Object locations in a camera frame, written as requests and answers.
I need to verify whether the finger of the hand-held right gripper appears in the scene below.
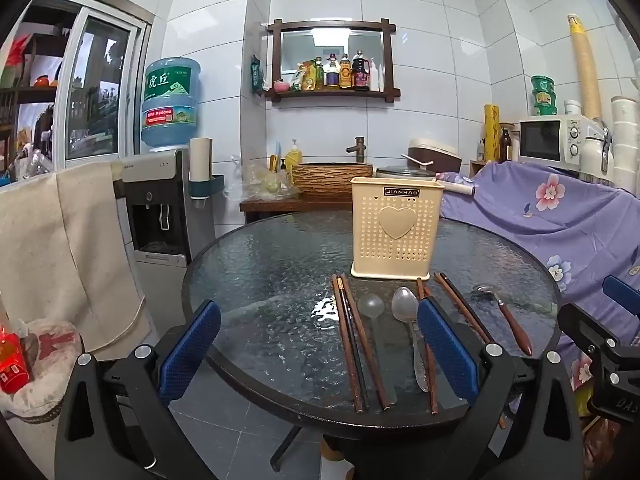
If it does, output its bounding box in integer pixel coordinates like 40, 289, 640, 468
601, 274, 640, 313
557, 302, 625, 357

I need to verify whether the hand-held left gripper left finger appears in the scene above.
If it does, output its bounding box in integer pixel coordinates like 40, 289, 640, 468
55, 300, 223, 480

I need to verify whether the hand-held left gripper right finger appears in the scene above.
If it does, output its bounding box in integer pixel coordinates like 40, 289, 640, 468
416, 296, 586, 480

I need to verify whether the wooden handled metal spoon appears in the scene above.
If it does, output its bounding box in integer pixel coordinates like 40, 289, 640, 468
472, 284, 534, 357

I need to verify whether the translucent plastic spoon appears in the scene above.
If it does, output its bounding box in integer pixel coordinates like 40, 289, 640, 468
356, 293, 398, 407

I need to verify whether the beige plastic utensil holder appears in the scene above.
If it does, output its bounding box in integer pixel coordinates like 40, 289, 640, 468
350, 176, 446, 281

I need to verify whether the purple floral cloth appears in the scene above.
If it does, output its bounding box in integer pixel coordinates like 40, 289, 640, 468
440, 160, 640, 411

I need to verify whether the white thermos kettle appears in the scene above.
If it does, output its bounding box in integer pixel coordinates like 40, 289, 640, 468
580, 119, 615, 188

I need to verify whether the cushioned stool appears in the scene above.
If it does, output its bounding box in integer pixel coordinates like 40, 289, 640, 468
0, 317, 83, 423

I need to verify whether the wooden side table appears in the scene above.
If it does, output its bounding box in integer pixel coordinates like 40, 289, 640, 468
240, 196, 353, 223

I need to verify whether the beige cloth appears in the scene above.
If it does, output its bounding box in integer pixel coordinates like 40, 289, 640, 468
0, 162, 153, 353

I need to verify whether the white microwave oven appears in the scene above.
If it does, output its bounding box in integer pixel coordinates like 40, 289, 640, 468
517, 114, 601, 171

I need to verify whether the grey water dispenser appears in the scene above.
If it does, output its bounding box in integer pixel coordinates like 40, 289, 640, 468
112, 149, 216, 267

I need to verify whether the clear plastic bag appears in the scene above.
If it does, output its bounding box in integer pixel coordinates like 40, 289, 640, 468
235, 160, 298, 201

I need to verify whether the red packet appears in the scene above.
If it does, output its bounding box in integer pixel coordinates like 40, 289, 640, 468
0, 325, 32, 393

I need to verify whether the paper cup dispenser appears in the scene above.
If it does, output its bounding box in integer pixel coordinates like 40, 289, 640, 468
188, 136, 225, 211

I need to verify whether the brown rice cooker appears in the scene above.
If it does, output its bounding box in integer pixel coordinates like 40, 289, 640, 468
407, 138, 462, 173

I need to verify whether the yellow roll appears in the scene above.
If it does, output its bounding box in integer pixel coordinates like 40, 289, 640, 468
483, 104, 501, 163

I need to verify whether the wicker wash basin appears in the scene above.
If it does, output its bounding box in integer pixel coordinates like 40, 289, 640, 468
291, 162, 374, 200

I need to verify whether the stack of green bowls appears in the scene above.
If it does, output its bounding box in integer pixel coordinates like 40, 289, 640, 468
530, 75, 558, 117

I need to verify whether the yellow soap bottle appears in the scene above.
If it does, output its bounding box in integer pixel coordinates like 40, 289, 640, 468
286, 139, 304, 186

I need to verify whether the tall paper cup stack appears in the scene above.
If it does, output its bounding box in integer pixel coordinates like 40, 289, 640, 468
566, 14, 604, 121

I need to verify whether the blue water bottle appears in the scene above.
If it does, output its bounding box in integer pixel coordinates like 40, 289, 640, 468
140, 56, 202, 153

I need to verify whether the sliding glass window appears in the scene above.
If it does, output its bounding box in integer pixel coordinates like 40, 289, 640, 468
52, 0, 151, 163

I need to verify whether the green hanging packet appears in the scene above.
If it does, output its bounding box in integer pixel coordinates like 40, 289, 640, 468
250, 55, 265, 96

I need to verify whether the dark soy sauce bottle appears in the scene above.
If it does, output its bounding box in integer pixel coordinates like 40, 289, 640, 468
351, 51, 371, 91

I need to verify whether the yellow seasoning packet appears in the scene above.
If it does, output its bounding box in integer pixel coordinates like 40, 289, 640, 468
292, 61, 318, 92

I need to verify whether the wooden storage shelf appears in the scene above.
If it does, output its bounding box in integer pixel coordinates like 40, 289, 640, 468
0, 7, 66, 181

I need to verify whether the wooden framed mirror shelf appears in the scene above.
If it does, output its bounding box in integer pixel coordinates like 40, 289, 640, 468
265, 19, 401, 106

